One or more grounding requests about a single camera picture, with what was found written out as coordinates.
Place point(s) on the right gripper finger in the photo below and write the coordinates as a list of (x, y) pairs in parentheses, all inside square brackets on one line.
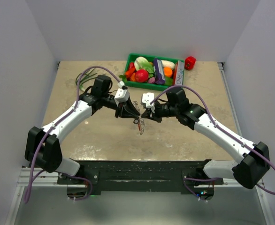
[(152, 117), (147, 113)]

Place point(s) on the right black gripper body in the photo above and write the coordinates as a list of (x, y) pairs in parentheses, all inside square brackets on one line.
[(164, 110)]

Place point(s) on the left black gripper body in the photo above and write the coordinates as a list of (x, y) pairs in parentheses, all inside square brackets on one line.
[(109, 103)]

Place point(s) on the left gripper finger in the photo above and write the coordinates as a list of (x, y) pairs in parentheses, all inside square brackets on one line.
[(128, 115), (132, 109)]

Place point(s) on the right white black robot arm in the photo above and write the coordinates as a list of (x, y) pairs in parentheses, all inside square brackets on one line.
[(249, 162)]

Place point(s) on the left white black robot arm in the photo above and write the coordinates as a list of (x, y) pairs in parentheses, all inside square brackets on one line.
[(43, 147)]

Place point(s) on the green vegetable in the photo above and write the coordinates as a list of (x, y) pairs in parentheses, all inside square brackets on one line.
[(168, 81)]

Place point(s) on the orange carrot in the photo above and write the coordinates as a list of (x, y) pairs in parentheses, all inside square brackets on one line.
[(132, 78)]

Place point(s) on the red apple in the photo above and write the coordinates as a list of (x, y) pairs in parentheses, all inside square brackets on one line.
[(141, 76)]

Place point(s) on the purple sweet potato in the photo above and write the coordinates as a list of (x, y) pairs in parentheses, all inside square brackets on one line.
[(151, 80)]

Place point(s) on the red chili pepper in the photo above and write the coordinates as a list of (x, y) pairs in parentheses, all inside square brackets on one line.
[(130, 71)]

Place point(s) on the red grey box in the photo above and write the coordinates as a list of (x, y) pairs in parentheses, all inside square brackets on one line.
[(178, 73)]

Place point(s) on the purple white box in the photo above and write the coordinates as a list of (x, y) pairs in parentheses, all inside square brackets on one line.
[(158, 72)]

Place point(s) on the orange fruit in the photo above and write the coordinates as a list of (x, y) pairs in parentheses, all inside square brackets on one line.
[(168, 72)]

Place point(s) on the white green cabbage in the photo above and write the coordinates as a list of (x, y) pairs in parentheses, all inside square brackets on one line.
[(143, 63)]

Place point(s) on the white radish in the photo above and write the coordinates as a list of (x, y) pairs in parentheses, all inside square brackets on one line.
[(168, 64)]

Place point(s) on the green spring onion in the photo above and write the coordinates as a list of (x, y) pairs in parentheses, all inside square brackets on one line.
[(85, 78)]

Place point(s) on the red bell pepper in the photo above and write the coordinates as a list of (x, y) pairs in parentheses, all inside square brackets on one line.
[(189, 63)]

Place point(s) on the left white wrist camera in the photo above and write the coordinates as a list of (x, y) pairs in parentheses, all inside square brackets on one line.
[(122, 95)]

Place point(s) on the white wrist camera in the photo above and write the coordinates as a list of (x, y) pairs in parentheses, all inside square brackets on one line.
[(122, 95), (147, 101)]

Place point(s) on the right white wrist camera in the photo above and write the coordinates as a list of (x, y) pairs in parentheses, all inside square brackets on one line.
[(147, 101)]

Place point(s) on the black base frame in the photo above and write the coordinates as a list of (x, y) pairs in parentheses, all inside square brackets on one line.
[(185, 177)]

